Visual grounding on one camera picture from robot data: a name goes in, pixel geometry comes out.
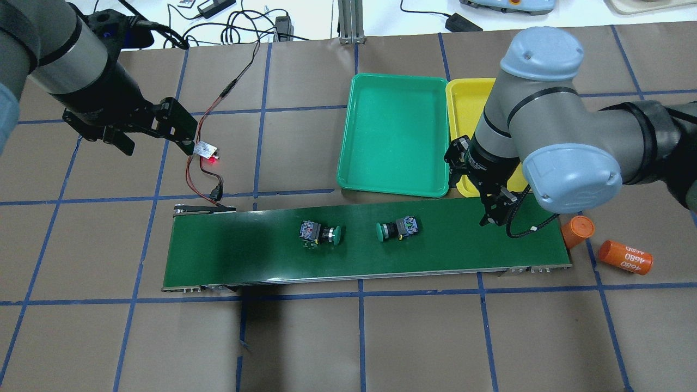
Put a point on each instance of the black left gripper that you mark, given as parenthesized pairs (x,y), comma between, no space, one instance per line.
(97,96)

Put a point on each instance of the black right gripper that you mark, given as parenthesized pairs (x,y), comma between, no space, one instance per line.
(486,161)

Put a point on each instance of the orange 4680 cylinder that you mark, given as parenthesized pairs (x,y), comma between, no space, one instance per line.
(626,258)

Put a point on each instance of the green mushroom push button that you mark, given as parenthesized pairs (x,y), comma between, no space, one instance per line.
(313,234)

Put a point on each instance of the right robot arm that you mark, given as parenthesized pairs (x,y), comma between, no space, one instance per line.
(535,135)

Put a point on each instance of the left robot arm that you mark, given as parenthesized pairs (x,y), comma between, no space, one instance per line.
(75,59)

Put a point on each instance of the yellow plastic tray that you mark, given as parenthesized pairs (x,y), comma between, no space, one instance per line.
(466,99)

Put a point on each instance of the green conveyor belt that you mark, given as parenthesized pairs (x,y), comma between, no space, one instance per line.
(239,249)

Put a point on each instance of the green plastic tray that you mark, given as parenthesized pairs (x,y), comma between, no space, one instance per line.
(395,136)

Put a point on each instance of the black power adapter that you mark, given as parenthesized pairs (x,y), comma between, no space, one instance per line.
(457,23)

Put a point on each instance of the beige tray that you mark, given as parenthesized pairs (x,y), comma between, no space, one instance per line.
(637,7)

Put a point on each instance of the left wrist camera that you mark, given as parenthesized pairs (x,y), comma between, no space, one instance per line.
(118,31)

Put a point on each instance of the aluminium frame post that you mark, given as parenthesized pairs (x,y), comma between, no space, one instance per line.
(350,21)

